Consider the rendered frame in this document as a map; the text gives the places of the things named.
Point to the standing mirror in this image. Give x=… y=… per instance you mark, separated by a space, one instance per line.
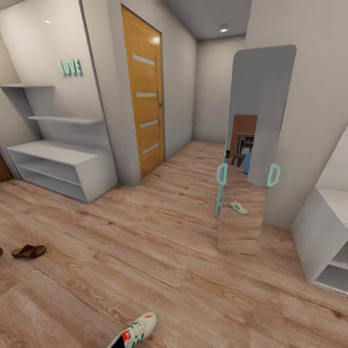
x=259 y=91

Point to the gym shoe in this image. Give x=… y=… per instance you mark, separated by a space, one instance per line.
x=138 y=331

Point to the decorative sign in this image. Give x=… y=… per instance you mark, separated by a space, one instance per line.
x=70 y=66

